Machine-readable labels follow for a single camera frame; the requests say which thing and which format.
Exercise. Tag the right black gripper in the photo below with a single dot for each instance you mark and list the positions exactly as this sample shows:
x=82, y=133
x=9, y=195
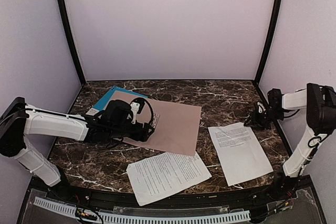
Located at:
x=256, y=116

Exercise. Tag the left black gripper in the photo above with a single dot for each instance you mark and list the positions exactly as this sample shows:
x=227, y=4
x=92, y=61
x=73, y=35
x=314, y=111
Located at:
x=146, y=131

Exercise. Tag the printed paper sheet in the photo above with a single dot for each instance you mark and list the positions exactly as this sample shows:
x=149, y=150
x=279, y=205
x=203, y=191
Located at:
x=158, y=177
x=240, y=154

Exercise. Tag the tan brown folder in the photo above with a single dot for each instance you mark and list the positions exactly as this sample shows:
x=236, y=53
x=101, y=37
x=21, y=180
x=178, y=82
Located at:
x=176, y=130

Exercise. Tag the teal folder with black inside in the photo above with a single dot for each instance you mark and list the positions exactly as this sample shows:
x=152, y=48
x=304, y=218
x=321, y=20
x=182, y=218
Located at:
x=100, y=105

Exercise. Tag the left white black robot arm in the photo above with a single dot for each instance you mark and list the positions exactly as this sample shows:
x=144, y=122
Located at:
x=114, y=123

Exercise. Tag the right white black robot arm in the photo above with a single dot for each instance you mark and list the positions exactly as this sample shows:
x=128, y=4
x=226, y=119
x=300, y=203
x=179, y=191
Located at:
x=318, y=103

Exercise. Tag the tan folder metal clip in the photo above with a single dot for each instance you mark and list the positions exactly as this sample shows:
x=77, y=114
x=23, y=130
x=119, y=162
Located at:
x=155, y=120

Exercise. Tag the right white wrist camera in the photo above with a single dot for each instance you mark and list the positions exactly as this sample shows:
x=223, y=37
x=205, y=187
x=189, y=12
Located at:
x=259, y=108

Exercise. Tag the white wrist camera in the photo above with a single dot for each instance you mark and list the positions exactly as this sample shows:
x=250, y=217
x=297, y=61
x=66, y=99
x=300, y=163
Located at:
x=259, y=108
x=134, y=108

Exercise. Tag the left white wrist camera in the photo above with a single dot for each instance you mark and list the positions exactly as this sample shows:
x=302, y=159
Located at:
x=134, y=108

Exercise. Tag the black front rail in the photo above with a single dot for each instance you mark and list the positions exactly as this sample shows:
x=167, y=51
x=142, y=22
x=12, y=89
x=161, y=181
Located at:
x=303, y=200

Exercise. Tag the right black frame post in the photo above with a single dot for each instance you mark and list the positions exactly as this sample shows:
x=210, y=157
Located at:
x=268, y=41

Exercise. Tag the black frame post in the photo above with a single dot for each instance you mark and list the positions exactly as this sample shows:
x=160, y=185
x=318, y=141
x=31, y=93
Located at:
x=268, y=41
x=70, y=41

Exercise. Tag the left black frame post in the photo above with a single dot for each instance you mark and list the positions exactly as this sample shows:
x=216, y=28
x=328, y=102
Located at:
x=70, y=41

